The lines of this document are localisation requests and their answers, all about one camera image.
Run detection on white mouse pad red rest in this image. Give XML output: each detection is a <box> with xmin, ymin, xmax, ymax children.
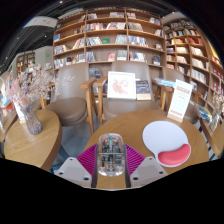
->
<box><xmin>142</xmin><ymin>120</ymin><xmax>193</xmax><ymax>169</ymax></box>

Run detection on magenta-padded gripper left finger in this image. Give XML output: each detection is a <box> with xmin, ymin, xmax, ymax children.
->
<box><xmin>54</xmin><ymin>143</ymin><xmax>99</xmax><ymax>189</ymax></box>

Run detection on dark cover book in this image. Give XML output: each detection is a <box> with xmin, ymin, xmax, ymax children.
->
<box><xmin>135</xmin><ymin>79</ymin><xmax>152</xmax><ymax>101</ymax></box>

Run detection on blue magazine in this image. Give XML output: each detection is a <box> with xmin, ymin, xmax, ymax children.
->
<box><xmin>153</xmin><ymin>77</ymin><xmax>176</xmax><ymax>88</ymax></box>

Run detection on white sign card wooden base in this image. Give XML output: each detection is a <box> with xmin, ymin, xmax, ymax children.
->
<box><xmin>166</xmin><ymin>78</ymin><xmax>194</xmax><ymax>124</ymax></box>

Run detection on stack of magazines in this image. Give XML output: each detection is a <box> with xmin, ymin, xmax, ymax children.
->
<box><xmin>195</xmin><ymin>103</ymin><xmax>214</xmax><ymax>123</ymax></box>

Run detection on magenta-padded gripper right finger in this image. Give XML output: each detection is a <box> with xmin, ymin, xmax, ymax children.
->
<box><xmin>123</xmin><ymin>143</ymin><xmax>169</xmax><ymax>189</ymax></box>

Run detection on round wooden side table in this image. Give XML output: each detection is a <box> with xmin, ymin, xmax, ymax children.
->
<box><xmin>199</xmin><ymin>116</ymin><xmax>224</xmax><ymax>159</ymax></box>
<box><xmin>0</xmin><ymin>109</ymin><xmax>18</xmax><ymax>143</ymax></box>
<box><xmin>3</xmin><ymin>109</ymin><xmax>64</xmax><ymax>172</ymax></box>

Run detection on transparent computer mouse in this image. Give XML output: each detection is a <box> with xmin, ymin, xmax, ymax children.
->
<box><xmin>96</xmin><ymin>132</ymin><xmax>126</xmax><ymax>178</ymax></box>

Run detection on distant wooden bookshelf unit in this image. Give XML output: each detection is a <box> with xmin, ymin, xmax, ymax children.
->
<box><xmin>14</xmin><ymin>51</ymin><xmax>36</xmax><ymax>79</ymax></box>

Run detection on tall wooden bookshelf unit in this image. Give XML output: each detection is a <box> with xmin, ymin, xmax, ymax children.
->
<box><xmin>163</xmin><ymin>18</ymin><xmax>224</xmax><ymax>108</ymax></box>

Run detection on white framed floral picture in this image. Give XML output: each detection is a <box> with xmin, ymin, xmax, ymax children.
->
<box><xmin>106</xmin><ymin>70</ymin><xmax>137</xmax><ymax>100</ymax></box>

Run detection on glass vase pink dried flowers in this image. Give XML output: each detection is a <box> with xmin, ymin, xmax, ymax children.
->
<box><xmin>6</xmin><ymin>63</ymin><xmax>76</xmax><ymax>136</ymax></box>

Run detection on small white table sign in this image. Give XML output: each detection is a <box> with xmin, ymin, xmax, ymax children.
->
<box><xmin>13</xmin><ymin>101</ymin><xmax>26</xmax><ymax>125</ymax></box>

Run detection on glass vase pale dried flowers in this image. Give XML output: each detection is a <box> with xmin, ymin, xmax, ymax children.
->
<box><xmin>208</xmin><ymin>89</ymin><xmax>224</xmax><ymax>133</ymax></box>

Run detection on wide wooden bookshelf unit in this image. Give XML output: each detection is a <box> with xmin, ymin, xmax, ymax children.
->
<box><xmin>52</xmin><ymin>8</ymin><xmax>167</xmax><ymax>81</ymax></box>

